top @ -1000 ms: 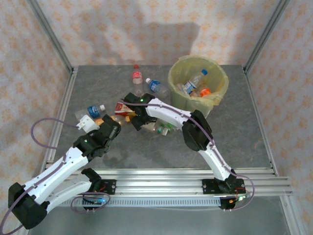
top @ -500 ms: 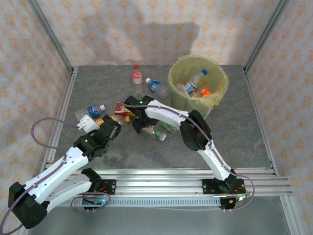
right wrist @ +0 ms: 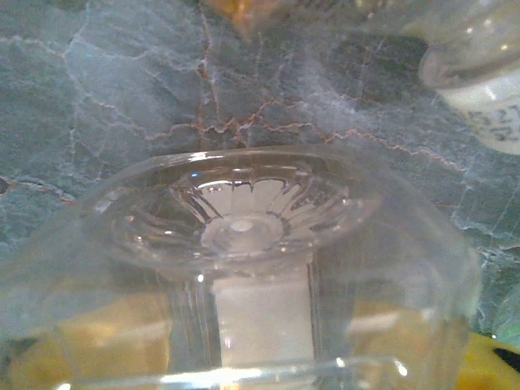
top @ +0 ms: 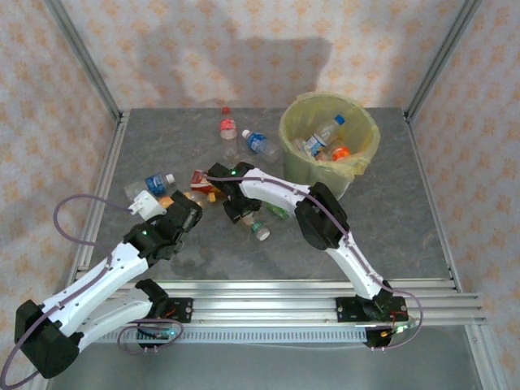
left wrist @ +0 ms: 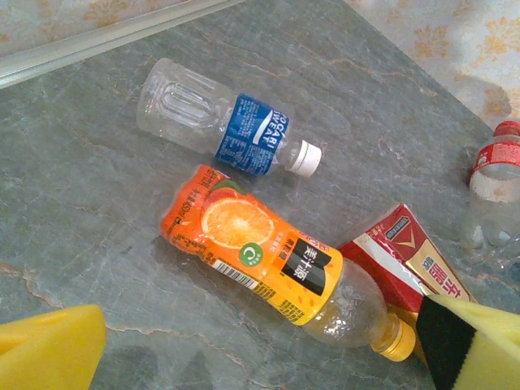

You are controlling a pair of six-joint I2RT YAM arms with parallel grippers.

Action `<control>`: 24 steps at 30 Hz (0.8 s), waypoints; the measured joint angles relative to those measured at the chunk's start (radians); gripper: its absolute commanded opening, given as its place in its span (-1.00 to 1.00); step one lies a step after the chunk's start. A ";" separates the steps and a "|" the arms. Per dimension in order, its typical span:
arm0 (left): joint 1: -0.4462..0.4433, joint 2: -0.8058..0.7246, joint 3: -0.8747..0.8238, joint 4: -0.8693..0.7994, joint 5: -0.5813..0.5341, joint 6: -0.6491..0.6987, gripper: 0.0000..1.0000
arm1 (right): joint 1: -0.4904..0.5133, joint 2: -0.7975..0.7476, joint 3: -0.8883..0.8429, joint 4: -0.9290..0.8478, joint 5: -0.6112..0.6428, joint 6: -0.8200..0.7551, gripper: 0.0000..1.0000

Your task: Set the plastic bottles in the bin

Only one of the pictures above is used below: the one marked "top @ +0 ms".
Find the slotted grey cable duct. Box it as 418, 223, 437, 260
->
121, 327, 369, 345

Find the blue label bottle blue cap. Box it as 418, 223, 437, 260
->
302, 114, 347, 158

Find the aluminium base rail beam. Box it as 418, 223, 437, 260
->
75, 278, 488, 326

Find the small circuit board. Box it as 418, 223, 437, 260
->
137, 327, 178, 341
381, 320, 419, 338

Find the aluminium frame post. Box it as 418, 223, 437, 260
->
404, 0, 484, 123
42, 0, 125, 123

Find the red gold tea bottle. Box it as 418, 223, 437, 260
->
189, 169, 223, 196

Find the blue label water bottle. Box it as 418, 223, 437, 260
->
123, 173, 177, 201
241, 128, 282, 165

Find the aluminium table side rail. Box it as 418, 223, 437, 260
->
24, 111, 131, 390
405, 113, 511, 390

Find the clear bottle green band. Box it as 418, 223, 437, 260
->
291, 136, 310, 158

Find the yellow-lined trash bin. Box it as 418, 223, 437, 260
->
279, 92, 381, 178

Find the small green label bottle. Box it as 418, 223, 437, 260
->
239, 213, 271, 242

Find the purple cable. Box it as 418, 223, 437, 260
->
205, 172, 426, 353
0, 194, 184, 387

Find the green label clear bottle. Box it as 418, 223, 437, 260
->
263, 202, 294, 220

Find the red label cola bottle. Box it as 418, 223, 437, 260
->
219, 106, 240, 160

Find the mesh waste bin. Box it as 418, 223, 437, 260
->
284, 149, 354, 200

